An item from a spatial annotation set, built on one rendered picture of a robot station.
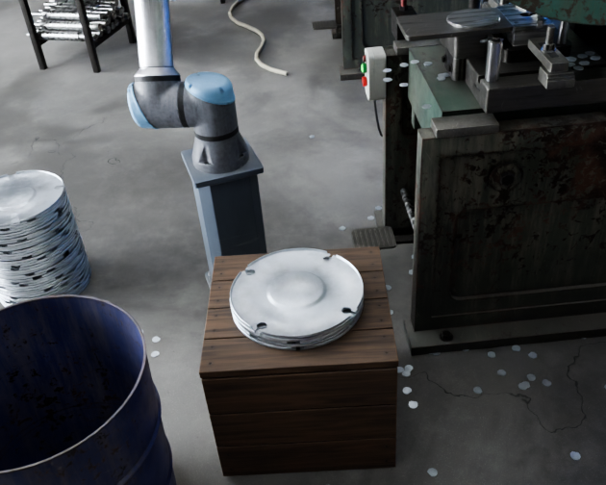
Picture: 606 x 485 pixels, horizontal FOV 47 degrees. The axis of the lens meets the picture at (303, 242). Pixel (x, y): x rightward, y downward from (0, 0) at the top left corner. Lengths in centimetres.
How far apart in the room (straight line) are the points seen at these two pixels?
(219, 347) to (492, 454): 68
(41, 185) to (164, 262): 45
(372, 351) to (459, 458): 40
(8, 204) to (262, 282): 90
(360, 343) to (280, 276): 24
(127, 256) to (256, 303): 95
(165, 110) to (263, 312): 60
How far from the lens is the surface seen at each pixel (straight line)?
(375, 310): 151
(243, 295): 152
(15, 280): 219
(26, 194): 218
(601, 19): 135
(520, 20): 178
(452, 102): 168
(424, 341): 190
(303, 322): 144
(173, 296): 216
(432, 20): 177
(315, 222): 238
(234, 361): 143
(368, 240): 202
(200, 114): 177
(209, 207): 187
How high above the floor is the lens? 138
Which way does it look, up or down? 37 degrees down
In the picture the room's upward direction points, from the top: 5 degrees counter-clockwise
